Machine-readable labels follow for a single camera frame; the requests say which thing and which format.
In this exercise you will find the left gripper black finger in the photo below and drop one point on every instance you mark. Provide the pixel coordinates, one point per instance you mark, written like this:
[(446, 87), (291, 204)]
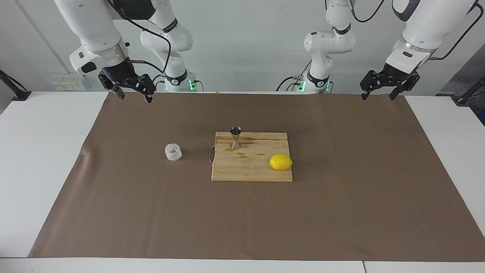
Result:
[(407, 85), (373, 81)]

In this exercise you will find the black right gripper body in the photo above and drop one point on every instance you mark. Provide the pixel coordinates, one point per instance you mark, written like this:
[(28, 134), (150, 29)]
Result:
[(121, 74)]

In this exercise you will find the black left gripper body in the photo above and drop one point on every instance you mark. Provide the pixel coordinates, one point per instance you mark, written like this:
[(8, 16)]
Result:
[(396, 77)]

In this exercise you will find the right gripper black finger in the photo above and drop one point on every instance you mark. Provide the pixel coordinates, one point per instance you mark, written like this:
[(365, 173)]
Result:
[(110, 85), (146, 84)]

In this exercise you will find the clear textured glass cup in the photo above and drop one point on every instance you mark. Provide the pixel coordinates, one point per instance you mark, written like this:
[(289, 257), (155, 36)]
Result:
[(173, 152)]

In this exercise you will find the steel double jigger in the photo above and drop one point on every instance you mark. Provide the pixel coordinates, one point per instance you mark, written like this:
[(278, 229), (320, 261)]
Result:
[(235, 138)]

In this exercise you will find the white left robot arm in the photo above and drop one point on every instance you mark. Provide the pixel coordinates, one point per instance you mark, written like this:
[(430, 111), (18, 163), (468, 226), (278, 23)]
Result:
[(424, 22)]

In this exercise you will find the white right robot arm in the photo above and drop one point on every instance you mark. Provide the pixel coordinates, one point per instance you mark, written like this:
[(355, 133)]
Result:
[(91, 22)]

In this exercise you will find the black clamp stand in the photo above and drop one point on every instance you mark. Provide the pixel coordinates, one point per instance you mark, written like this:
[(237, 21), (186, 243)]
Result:
[(464, 99), (17, 93)]

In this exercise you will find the yellow lemon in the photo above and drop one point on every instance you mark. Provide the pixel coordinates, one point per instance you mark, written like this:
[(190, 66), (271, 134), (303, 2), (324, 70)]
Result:
[(280, 162)]

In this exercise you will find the brown paper table mat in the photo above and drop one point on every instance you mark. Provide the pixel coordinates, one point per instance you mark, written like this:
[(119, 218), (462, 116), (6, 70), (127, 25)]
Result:
[(341, 208)]

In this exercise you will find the wooden cutting board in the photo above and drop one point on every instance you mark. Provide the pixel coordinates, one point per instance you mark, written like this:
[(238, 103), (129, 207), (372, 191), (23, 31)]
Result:
[(257, 167)]

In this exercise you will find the white wall socket box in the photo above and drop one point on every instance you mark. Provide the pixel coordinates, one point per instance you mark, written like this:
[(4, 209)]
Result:
[(68, 81)]

